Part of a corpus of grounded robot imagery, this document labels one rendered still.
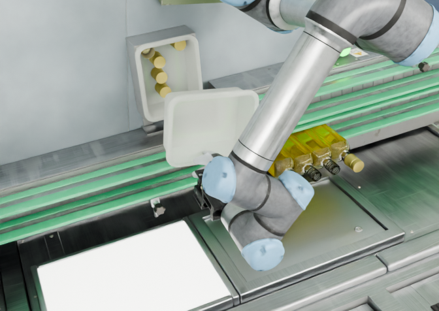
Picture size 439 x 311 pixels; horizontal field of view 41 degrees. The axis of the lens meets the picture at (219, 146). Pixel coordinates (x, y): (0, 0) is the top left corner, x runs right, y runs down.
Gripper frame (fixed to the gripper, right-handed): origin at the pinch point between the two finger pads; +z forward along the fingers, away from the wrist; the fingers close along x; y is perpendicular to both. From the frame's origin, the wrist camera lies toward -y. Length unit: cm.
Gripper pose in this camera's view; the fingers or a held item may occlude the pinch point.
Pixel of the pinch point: (208, 155)
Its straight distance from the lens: 139.3
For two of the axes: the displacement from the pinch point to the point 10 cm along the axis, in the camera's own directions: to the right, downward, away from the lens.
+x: -0.7, 8.2, 5.7
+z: -4.0, -5.5, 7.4
